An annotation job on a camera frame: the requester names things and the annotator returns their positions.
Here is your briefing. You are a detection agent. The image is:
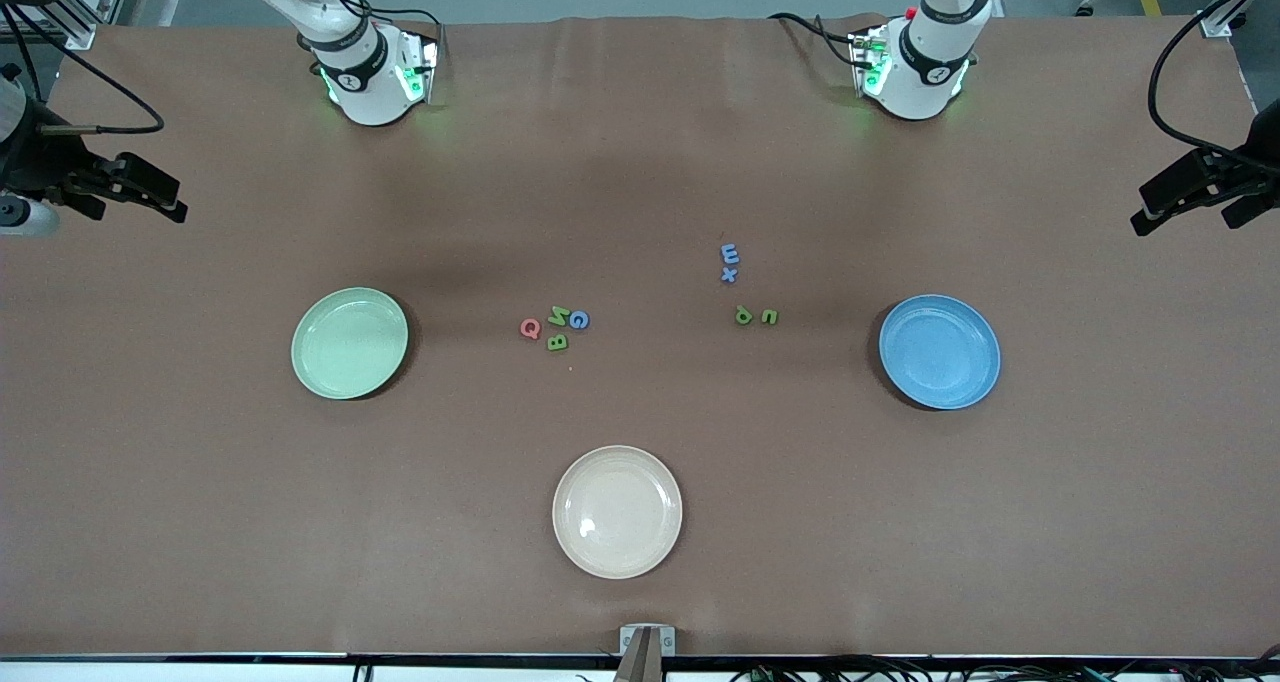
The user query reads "green plate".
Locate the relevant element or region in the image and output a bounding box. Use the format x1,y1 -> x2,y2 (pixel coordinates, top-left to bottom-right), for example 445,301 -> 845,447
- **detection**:
291,287 -> 410,401

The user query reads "blue plate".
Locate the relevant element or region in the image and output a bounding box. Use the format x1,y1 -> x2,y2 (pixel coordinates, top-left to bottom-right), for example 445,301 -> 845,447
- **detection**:
879,294 -> 1002,411

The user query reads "brown table cover mat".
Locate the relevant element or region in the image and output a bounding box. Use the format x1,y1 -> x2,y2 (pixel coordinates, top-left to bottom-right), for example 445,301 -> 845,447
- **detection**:
0,14 -> 1280,660

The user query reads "beige plate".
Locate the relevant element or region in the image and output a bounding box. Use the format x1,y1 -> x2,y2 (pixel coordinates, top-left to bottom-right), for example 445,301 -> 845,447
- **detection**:
552,445 -> 684,580

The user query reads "aluminium frame profile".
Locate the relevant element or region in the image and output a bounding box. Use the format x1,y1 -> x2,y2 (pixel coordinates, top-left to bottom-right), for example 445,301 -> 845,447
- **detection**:
1200,0 -> 1269,39
0,0 -> 136,51

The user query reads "black right base cable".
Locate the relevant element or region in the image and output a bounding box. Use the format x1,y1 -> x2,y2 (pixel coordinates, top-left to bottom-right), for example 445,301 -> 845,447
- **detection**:
345,0 -> 448,73

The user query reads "black base cable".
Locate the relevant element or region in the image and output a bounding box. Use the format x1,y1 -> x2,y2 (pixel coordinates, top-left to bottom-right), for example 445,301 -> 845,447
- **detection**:
345,0 -> 448,73
768,10 -> 866,71

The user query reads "black left base cable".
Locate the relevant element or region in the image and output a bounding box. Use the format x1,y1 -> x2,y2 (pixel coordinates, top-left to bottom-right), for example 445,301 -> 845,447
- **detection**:
768,10 -> 866,71

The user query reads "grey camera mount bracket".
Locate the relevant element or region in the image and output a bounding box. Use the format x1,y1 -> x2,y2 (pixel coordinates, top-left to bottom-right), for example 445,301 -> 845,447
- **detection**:
619,624 -> 677,682

